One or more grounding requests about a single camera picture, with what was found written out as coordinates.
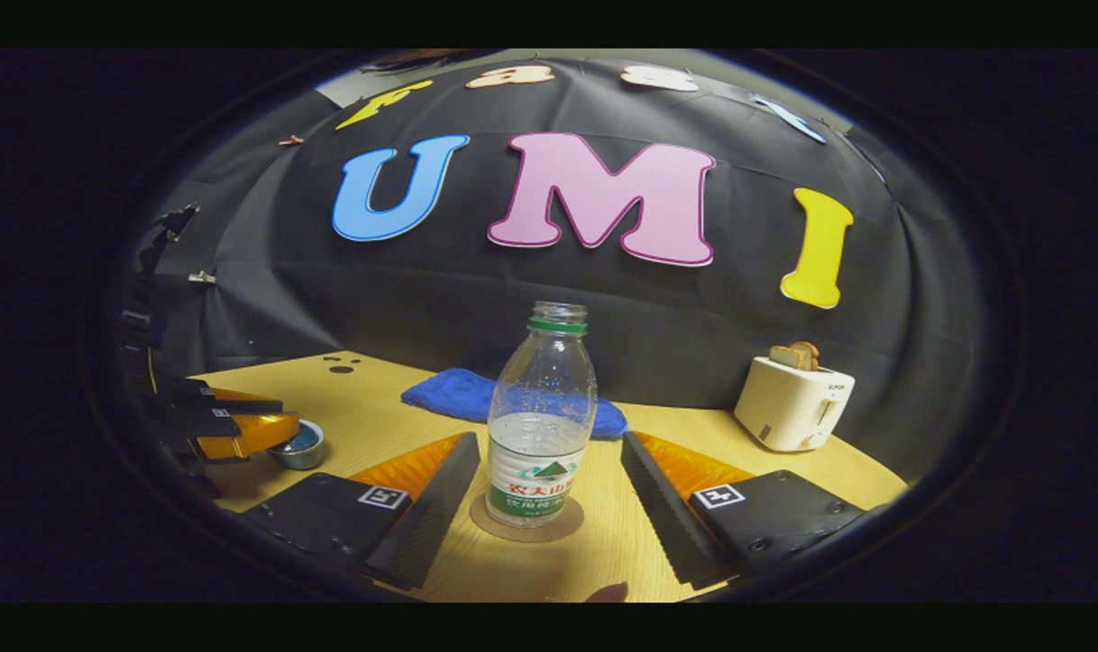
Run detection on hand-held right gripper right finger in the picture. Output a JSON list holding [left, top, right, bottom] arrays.
[[620, 431, 869, 591]]

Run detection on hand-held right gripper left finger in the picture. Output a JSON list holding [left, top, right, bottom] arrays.
[[241, 431, 483, 591]]

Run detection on round brown coaster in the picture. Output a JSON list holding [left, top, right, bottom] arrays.
[[469, 494, 587, 544]]

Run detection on clear plastic water bottle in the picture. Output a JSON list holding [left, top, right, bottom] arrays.
[[486, 302, 599, 530]]

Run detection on blue towel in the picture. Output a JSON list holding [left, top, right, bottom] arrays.
[[400, 367, 630, 442]]

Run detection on white toaster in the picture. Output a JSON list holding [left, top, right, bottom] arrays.
[[734, 355, 857, 453]]

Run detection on toast slices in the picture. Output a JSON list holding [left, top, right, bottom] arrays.
[[769, 340, 822, 372]]

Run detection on black backdrop cloth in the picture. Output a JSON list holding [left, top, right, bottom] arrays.
[[141, 54, 958, 485]]

